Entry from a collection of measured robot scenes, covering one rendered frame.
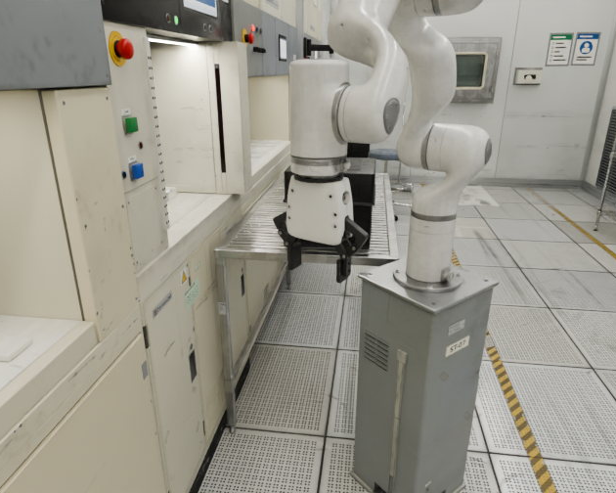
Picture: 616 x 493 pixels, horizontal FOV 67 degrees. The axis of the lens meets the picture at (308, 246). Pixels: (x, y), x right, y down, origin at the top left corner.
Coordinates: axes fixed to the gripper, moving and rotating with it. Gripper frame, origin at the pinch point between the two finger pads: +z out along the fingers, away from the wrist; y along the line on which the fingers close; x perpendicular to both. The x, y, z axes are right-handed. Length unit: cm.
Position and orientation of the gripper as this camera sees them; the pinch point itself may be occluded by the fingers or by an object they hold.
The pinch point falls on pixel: (318, 268)
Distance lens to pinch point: 76.1
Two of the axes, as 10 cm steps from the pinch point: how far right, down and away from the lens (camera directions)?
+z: 0.0, 9.3, 3.5
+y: -8.4, -1.9, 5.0
